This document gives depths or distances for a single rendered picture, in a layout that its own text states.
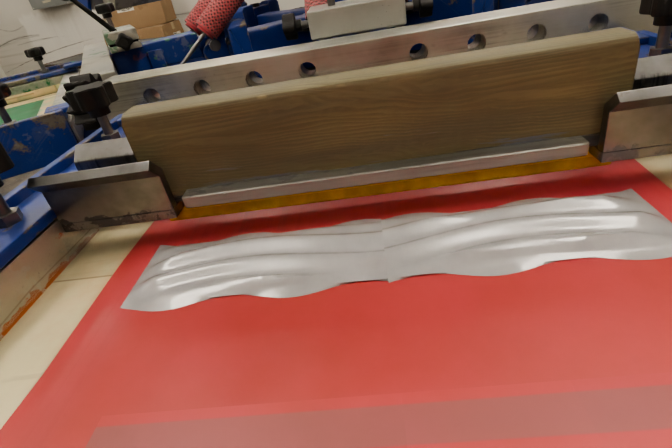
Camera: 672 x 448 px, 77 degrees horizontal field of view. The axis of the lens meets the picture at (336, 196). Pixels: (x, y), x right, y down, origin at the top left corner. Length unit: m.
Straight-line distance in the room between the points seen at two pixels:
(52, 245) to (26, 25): 5.18
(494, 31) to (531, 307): 0.37
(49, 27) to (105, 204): 5.06
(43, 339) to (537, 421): 0.29
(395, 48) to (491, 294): 0.35
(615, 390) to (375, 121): 0.20
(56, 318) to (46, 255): 0.06
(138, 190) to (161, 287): 0.08
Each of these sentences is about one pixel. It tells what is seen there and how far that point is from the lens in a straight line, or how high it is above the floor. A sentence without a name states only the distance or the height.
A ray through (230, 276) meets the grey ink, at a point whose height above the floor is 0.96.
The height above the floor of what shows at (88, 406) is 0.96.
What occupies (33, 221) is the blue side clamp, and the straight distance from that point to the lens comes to 0.39.
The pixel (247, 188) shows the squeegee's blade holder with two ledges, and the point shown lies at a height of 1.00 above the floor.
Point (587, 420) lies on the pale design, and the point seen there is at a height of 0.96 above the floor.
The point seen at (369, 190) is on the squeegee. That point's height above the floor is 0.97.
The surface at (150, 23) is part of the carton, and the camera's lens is 4.43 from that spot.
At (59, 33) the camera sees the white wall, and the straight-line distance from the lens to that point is 5.37.
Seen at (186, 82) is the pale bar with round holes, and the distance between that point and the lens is 0.58.
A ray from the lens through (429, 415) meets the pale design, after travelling 0.21.
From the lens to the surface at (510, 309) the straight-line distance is 0.25.
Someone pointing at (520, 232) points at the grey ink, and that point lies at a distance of 0.30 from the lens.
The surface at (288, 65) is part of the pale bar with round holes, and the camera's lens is 0.54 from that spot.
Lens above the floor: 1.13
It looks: 30 degrees down
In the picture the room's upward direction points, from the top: 11 degrees counter-clockwise
